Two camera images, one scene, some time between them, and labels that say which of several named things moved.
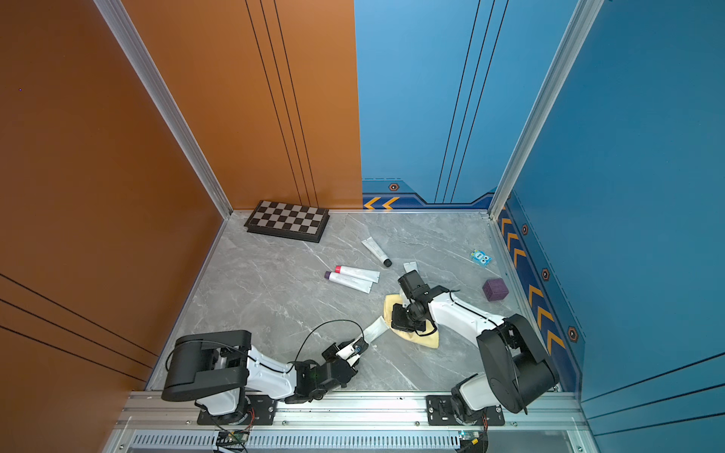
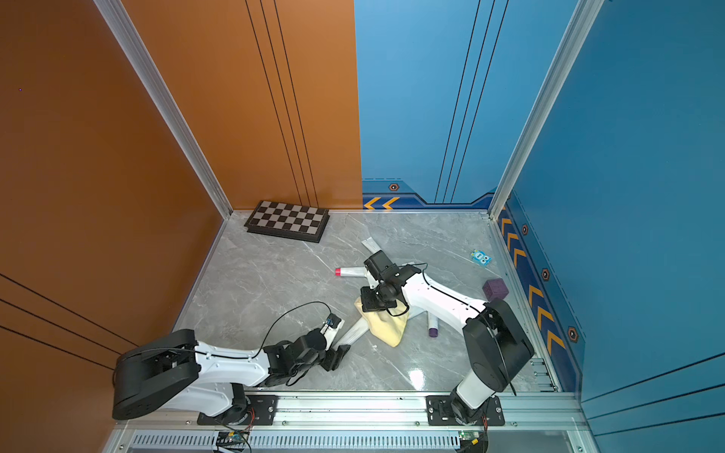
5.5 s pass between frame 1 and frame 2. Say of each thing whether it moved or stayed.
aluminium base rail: stayed
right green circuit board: stayed
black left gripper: moved
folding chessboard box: stayed
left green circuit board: stayed
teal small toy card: stayed
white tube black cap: stayed
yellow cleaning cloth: moved
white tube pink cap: stayed
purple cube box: stayed
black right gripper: moved
